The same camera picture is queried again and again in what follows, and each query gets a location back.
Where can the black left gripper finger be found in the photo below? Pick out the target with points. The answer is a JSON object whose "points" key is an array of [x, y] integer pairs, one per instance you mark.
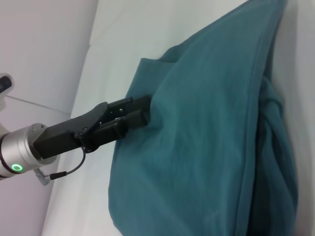
{"points": [[133, 103]]}

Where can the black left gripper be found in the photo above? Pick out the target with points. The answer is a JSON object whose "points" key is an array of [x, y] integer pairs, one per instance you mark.
{"points": [[61, 137]]}

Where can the teal T-shirt with FREE print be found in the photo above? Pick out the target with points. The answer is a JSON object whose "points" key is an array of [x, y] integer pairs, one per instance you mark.
{"points": [[197, 123]]}

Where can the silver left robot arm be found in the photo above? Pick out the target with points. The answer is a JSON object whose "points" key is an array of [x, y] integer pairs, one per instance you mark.
{"points": [[17, 150]]}

